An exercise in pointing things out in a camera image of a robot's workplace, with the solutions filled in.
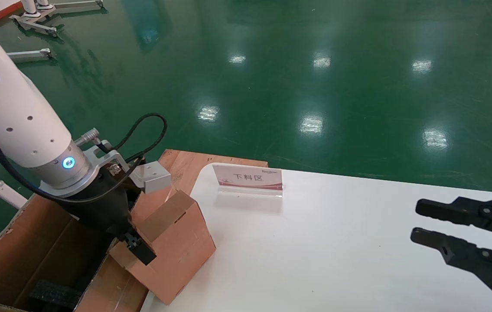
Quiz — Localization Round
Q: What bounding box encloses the white stand with round post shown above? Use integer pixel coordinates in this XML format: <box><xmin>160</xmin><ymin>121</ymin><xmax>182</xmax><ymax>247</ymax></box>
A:
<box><xmin>10</xmin><ymin>0</ymin><xmax>58</xmax><ymax>38</ymax></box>

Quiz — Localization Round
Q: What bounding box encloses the white stand base bar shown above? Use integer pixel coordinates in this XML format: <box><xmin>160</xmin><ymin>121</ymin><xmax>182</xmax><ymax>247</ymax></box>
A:
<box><xmin>36</xmin><ymin>0</ymin><xmax>104</xmax><ymax>12</ymax></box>

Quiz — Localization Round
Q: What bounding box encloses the acrylic sign with red print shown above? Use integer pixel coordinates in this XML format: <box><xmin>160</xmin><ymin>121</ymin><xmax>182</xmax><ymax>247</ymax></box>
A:
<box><xmin>212</xmin><ymin>163</ymin><xmax>284</xmax><ymax>199</ymax></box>

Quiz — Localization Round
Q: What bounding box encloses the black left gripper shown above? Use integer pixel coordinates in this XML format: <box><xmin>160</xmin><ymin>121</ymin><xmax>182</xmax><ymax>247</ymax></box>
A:
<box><xmin>57</xmin><ymin>167</ymin><xmax>157</xmax><ymax>266</ymax></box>

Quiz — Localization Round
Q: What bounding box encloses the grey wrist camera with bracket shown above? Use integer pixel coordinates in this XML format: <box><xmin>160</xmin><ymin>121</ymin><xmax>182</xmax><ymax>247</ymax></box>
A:
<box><xmin>83</xmin><ymin>139</ymin><xmax>172</xmax><ymax>194</ymax></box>

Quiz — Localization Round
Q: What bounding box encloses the large cardboard box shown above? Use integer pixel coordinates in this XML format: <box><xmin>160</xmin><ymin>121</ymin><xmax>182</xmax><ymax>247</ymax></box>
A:
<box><xmin>0</xmin><ymin>191</ymin><xmax>151</xmax><ymax>312</ymax></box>

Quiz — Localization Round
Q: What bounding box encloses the thick black cable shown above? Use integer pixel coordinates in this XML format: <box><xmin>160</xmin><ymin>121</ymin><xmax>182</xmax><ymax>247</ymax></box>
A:
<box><xmin>98</xmin><ymin>113</ymin><xmax>168</xmax><ymax>164</ymax></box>

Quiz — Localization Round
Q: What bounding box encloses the white stand with grey post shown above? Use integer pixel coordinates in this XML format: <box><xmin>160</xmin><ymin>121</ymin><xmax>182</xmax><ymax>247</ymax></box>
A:
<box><xmin>7</xmin><ymin>49</ymin><xmax>52</xmax><ymax>64</ymax></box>

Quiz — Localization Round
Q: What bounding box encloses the small cardboard box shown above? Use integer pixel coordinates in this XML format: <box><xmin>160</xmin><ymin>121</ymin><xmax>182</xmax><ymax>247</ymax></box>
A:
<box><xmin>109</xmin><ymin>186</ymin><xmax>217</xmax><ymax>306</ymax></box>

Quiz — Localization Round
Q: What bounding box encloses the black foam pad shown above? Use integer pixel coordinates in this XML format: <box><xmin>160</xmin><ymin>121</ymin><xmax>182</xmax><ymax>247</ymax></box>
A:
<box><xmin>29</xmin><ymin>279</ymin><xmax>84</xmax><ymax>311</ymax></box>

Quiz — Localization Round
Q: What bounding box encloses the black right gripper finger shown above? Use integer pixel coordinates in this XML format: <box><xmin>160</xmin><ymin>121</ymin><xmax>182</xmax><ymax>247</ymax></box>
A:
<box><xmin>416</xmin><ymin>196</ymin><xmax>492</xmax><ymax>241</ymax></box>
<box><xmin>411</xmin><ymin>227</ymin><xmax>492</xmax><ymax>310</ymax></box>

